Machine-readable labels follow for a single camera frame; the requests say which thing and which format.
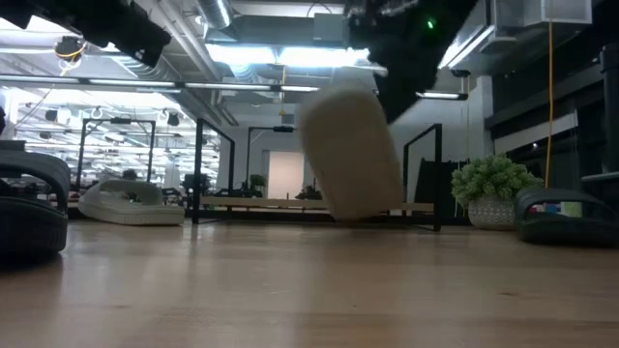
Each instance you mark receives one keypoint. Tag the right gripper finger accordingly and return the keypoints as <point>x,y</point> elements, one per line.
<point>403,82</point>

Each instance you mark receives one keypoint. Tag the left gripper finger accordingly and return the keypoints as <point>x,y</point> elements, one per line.
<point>152,41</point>

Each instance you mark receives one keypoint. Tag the grey slide sandal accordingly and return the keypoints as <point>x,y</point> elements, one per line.
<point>350,154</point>
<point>126,208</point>

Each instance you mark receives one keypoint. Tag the black slide sandal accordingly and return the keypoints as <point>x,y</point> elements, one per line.
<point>561,234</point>
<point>29,227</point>

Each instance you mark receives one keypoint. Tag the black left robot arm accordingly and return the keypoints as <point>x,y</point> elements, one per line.
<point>58,12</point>

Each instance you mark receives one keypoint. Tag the black metal shoe shelf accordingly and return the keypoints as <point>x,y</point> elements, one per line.
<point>438,183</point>

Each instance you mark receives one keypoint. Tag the short hanging light bar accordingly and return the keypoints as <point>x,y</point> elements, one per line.
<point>442,95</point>

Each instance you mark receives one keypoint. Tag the long hanging light bar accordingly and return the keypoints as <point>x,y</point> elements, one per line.
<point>145,83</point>

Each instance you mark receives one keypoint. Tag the dark background panel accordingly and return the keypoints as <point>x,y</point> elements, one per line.
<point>423,188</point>

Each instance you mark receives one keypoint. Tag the green plant in white pot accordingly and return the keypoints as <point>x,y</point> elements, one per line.
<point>493,181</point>

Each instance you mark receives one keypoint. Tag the white ceiling unit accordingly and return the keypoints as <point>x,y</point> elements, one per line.
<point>541,12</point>

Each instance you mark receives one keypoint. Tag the silver round air duct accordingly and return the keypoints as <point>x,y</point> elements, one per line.
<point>215,12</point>

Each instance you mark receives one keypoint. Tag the black background rig frame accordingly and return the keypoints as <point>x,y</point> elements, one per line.
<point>120,121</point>
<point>283,129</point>

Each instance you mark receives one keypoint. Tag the black aluminium table frame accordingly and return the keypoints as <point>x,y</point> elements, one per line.
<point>271,217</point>

